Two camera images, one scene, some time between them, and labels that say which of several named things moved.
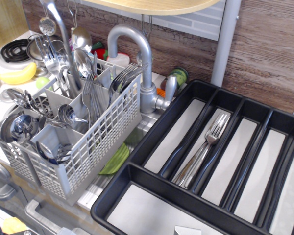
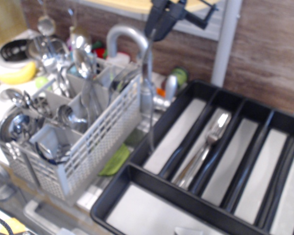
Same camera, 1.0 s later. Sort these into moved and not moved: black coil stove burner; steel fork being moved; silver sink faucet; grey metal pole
Moved: steel fork being moved
Not moved: silver sink faucet; black coil stove burner; grey metal pole
